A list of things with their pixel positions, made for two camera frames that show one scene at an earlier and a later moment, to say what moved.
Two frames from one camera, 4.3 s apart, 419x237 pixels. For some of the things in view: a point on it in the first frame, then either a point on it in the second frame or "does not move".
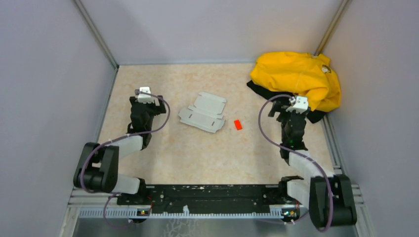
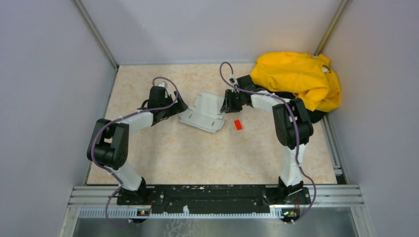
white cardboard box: x=205 y=114 does not move
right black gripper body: x=283 y=116 → x=237 y=100
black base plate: x=208 y=199 does not move
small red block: x=238 y=124 does not move
